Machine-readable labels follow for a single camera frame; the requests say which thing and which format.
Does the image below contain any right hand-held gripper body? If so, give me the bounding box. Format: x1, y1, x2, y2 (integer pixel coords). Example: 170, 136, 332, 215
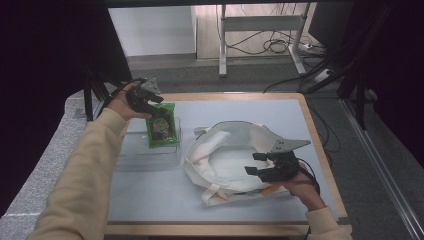
261, 138, 312, 184

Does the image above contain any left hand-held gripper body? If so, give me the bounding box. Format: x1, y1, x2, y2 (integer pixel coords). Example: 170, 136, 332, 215
124, 77, 162, 115

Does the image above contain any white green orange tote bag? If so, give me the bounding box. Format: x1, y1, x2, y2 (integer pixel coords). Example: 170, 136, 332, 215
183, 120, 302, 207

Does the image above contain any green snack packet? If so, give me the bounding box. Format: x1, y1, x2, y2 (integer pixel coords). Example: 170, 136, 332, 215
145, 102, 180, 150

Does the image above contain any clear plastic box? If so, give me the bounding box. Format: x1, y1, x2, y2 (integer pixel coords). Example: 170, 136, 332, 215
114, 116, 184, 173

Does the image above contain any person's left hand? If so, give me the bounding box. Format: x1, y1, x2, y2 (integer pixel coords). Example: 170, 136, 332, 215
106, 82, 153, 122

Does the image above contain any person's right hand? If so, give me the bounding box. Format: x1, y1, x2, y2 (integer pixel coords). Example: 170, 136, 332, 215
279, 161, 328, 212

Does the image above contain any white table mat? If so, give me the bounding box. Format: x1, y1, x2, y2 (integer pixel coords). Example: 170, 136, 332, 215
108, 98, 340, 224

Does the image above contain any black metal stand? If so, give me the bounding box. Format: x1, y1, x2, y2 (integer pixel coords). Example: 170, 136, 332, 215
299, 3, 395, 132
82, 62, 138, 123

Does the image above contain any white board panel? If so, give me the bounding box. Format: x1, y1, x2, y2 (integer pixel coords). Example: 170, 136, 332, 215
108, 5, 197, 57

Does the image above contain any wooden table board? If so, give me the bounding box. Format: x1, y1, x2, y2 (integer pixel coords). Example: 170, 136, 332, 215
104, 92, 354, 238

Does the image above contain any white power strip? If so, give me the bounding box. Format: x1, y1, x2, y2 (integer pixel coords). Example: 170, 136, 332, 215
313, 68, 335, 84

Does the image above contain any dark curtain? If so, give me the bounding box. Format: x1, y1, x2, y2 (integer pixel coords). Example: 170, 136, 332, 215
0, 0, 135, 218
308, 0, 424, 168

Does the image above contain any left hand-held gripper cable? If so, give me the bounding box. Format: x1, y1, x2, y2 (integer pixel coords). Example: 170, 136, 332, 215
99, 77, 148, 112

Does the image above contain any hand-held gripper cable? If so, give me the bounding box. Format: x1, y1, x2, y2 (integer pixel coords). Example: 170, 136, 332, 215
99, 77, 148, 112
297, 157, 322, 198

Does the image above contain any right hand-held gripper cable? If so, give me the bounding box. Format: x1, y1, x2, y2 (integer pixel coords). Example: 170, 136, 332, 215
297, 157, 322, 198

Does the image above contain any aluminium rail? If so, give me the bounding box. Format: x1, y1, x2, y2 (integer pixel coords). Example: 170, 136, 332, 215
339, 98, 424, 240
89, 99, 110, 124

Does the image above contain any black cable beside table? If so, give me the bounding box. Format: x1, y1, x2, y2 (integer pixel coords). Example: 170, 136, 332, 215
307, 102, 342, 155

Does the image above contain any tangle of black floor cables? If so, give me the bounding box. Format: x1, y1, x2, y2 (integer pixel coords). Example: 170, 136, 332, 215
223, 29, 328, 57

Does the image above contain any white metal desk frame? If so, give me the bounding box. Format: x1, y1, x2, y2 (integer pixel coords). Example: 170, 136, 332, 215
218, 3, 313, 78

